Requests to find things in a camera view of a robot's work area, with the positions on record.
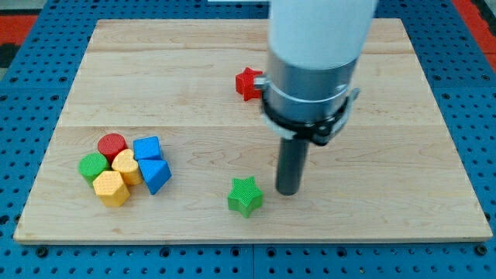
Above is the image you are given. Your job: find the yellow hexagon block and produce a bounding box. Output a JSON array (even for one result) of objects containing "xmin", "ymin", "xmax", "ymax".
[{"xmin": 93, "ymin": 170, "xmax": 130, "ymax": 207}]

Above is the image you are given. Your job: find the green cylinder block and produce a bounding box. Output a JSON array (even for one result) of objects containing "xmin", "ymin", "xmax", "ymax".
[{"xmin": 77, "ymin": 153, "xmax": 111, "ymax": 187}]

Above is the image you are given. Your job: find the red cylinder block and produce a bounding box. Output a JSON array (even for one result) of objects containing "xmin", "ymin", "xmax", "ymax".
[{"xmin": 97, "ymin": 133, "xmax": 128, "ymax": 164}]

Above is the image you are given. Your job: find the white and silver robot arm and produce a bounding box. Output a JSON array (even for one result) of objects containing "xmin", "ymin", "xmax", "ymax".
[{"xmin": 266, "ymin": 0, "xmax": 377, "ymax": 122}]

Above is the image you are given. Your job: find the blue cube block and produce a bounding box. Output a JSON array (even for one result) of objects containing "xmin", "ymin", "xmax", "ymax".
[{"xmin": 133, "ymin": 136, "xmax": 163, "ymax": 160}]

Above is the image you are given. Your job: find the black and white clamp ring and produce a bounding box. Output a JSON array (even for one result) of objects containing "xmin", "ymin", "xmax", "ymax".
[{"xmin": 253, "ymin": 75, "xmax": 361, "ymax": 147}]

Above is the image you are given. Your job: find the yellow heart block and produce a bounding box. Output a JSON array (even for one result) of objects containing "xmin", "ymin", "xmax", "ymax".
[{"xmin": 112, "ymin": 149, "xmax": 143, "ymax": 185}]

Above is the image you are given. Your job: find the red star block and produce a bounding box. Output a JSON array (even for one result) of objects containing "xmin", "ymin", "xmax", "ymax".
[{"xmin": 235, "ymin": 67, "xmax": 263, "ymax": 102}]

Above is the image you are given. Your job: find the blue triangular prism block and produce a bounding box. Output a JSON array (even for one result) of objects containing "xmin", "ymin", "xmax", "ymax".
[{"xmin": 138, "ymin": 160, "xmax": 172, "ymax": 195}]

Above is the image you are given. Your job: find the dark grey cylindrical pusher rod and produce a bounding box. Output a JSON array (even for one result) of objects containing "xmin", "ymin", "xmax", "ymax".
[{"xmin": 275, "ymin": 139, "xmax": 309, "ymax": 196}]

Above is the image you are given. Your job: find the light wooden board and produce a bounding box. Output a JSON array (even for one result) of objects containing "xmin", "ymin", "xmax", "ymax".
[{"xmin": 14, "ymin": 19, "xmax": 493, "ymax": 245}]

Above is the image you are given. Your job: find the green star block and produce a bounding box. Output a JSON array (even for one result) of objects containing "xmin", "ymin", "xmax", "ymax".
[{"xmin": 227, "ymin": 177, "xmax": 264, "ymax": 218}]

